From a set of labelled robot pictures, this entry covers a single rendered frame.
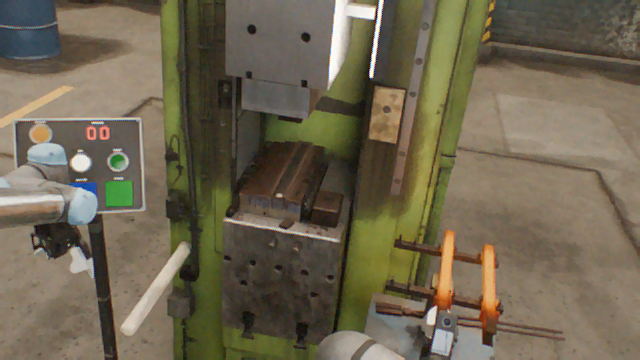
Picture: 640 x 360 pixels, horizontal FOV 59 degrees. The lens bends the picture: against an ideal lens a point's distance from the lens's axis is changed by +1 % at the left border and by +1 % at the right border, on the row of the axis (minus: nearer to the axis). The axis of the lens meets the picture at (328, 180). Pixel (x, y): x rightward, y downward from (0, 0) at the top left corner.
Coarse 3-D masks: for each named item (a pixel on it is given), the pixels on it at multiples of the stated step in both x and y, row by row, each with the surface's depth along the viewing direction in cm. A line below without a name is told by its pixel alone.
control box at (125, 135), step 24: (24, 120) 161; (48, 120) 163; (72, 120) 164; (96, 120) 166; (120, 120) 168; (24, 144) 161; (72, 144) 164; (96, 144) 166; (120, 144) 168; (72, 168) 164; (96, 168) 166; (144, 168) 173; (96, 192) 166; (144, 192) 171
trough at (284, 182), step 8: (304, 144) 212; (296, 152) 206; (304, 152) 208; (296, 160) 202; (288, 168) 195; (296, 168) 196; (288, 176) 191; (280, 184) 185; (288, 184) 186; (280, 192) 181
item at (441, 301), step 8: (448, 232) 177; (448, 240) 173; (448, 248) 169; (448, 256) 166; (448, 264) 162; (440, 272) 159; (448, 272) 159; (440, 280) 155; (448, 280) 156; (440, 288) 152; (448, 288) 153; (440, 296) 149; (432, 304) 149; (440, 304) 146; (448, 304) 147
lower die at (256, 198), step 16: (288, 144) 212; (272, 160) 201; (288, 160) 199; (304, 160) 200; (320, 160) 205; (272, 176) 189; (304, 176) 191; (256, 192) 179; (272, 192) 178; (288, 192) 179; (240, 208) 181; (256, 208) 180; (272, 208) 179; (288, 208) 178
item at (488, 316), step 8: (488, 248) 171; (488, 256) 168; (488, 264) 164; (488, 272) 161; (488, 280) 157; (488, 288) 154; (488, 296) 151; (488, 304) 148; (480, 312) 146; (488, 312) 144; (496, 312) 145; (480, 320) 147; (488, 320) 141; (496, 320) 145; (488, 328) 139; (488, 336) 139; (488, 344) 140
